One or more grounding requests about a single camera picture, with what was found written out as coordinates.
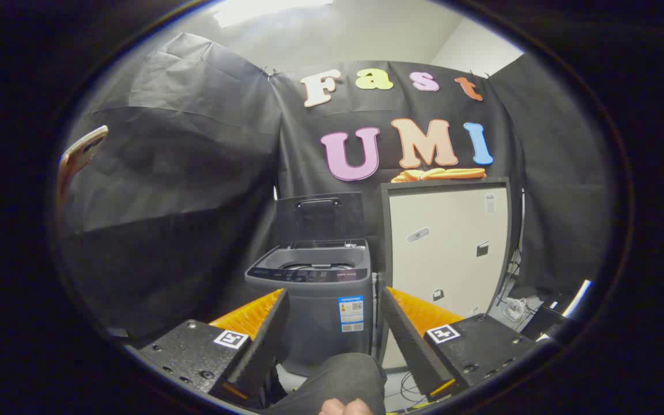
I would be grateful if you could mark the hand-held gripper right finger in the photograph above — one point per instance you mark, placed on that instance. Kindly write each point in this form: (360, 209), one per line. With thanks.
(410, 340)

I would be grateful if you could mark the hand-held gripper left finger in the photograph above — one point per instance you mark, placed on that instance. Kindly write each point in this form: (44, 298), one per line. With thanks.
(263, 340)

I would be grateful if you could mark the grey washing machine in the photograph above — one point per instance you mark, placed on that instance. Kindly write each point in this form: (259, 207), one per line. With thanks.
(320, 323)

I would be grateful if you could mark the yellow orange shirt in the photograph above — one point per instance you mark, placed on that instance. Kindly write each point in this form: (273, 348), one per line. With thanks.
(441, 174)

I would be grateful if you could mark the person's dark trouser leg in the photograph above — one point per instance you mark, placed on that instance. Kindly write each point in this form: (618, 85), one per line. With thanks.
(338, 377)

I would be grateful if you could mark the black box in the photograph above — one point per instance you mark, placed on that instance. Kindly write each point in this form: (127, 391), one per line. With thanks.
(545, 320)

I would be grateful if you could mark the black backdrop cloth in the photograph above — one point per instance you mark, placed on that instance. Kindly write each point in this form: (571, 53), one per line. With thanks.
(193, 173)

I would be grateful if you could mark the beige cabinet with grey frame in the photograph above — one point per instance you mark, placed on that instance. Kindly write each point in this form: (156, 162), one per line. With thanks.
(453, 253)

